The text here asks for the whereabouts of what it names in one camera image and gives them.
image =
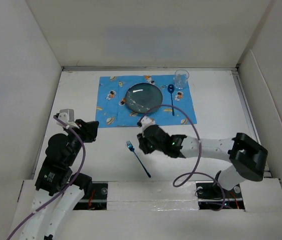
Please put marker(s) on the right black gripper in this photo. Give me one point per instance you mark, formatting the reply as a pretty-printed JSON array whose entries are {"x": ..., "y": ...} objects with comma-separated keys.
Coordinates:
[{"x": 143, "y": 144}]

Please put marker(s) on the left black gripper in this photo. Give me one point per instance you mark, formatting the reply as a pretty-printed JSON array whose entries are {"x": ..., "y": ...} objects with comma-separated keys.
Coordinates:
[{"x": 88, "y": 128}]

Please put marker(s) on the blue astronaut print placemat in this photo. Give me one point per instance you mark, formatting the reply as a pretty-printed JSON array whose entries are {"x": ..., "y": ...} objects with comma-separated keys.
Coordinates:
[{"x": 123, "y": 100}]

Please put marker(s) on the teal ceramic plate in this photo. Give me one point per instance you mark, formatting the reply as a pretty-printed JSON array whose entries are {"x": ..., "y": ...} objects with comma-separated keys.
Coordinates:
[{"x": 142, "y": 97}]

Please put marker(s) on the blue metal spoon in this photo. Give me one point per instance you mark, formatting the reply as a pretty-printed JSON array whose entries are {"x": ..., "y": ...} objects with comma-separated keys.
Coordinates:
[{"x": 171, "y": 89}]

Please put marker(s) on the clear plastic cup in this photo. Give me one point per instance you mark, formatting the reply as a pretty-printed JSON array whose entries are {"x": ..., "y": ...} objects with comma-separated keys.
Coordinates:
[{"x": 181, "y": 78}]

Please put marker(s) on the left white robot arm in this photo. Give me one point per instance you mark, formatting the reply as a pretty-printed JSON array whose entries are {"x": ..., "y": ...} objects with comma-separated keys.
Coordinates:
[{"x": 49, "y": 213}]

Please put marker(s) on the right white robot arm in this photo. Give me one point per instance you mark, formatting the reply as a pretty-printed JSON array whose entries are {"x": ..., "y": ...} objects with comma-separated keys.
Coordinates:
[{"x": 246, "y": 156}]

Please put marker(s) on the blue metal fork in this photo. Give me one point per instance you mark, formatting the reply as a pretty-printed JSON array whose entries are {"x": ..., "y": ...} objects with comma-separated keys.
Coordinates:
[{"x": 132, "y": 149}]

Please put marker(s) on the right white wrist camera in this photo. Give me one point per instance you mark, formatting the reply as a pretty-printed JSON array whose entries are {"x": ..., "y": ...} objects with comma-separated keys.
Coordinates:
[{"x": 145, "y": 122}]

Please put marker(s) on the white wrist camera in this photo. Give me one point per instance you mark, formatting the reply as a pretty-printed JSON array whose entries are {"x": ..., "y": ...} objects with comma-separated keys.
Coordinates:
[
  {"x": 145, "y": 122},
  {"x": 65, "y": 117}
]

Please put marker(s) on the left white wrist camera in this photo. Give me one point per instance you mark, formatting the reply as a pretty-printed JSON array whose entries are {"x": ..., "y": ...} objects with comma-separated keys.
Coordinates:
[{"x": 65, "y": 117}]

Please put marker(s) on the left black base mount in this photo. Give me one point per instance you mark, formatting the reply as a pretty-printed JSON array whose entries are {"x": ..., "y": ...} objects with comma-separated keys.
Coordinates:
[{"x": 96, "y": 199}]

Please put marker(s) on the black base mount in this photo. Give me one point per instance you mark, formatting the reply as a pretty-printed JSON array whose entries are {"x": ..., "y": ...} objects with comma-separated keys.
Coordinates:
[
  {"x": 210, "y": 197},
  {"x": 96, "y": 199}
]

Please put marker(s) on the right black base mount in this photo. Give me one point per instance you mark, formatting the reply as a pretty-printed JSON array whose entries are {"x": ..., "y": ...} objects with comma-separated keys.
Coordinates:
[{"x": 210, "y": 197}]

